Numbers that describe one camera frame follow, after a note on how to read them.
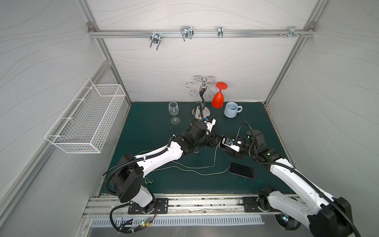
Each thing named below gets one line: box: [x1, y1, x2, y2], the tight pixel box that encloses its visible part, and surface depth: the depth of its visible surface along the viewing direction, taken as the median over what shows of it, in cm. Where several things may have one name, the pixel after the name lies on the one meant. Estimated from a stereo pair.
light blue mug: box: [223, 101, 243, 119], surface depth 113 cm
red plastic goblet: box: [211, 81, 228, 109], surface depth 99 cm
